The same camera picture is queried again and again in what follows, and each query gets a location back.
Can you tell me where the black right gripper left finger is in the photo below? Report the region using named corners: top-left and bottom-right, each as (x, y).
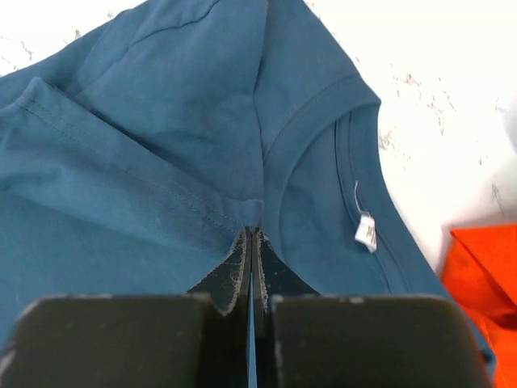
top-left (1, 230), bottom-right (252, 387)

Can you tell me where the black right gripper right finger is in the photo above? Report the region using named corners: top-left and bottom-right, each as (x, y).
top-left (252, 230), bottom-right (490, 387)

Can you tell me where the blue t shirt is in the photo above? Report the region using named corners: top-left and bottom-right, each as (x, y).
top-left (1, 1), bottom-right (495, 386)

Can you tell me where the orange t shirt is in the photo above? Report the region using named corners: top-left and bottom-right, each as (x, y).
top-left (441, 223), bottom-right (516, 387)

